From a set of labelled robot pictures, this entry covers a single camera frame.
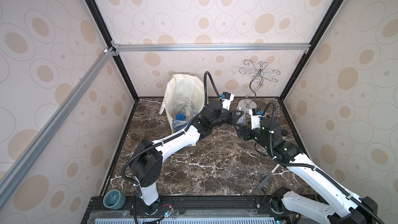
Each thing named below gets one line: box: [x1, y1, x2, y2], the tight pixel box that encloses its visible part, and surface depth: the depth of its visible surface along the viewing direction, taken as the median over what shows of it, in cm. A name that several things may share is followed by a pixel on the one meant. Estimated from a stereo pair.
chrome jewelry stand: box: [237, 59, 281, 109], surface depth 96 cm
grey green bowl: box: [102, 189, 126, 210], surface depth 73 cm
